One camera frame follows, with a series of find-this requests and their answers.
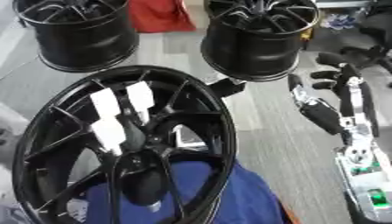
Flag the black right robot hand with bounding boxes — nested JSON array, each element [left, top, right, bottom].
[[286, 52, 382, 146]]

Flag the black wheel rim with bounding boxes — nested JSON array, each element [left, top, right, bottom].
[[12, 0, 141, 74], [199, 0, 322, 82]]

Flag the black spoked wheel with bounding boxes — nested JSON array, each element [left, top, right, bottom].
[[10, 65, 239, 224]]

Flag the black office chair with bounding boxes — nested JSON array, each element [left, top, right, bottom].
[[338, 0, 392, 74]]

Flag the red bag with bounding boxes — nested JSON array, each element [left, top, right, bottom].
[[127, 0, 198, 34]]

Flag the black wheel stand bracket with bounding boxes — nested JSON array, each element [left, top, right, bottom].
[[205, 77, 249, 98]]

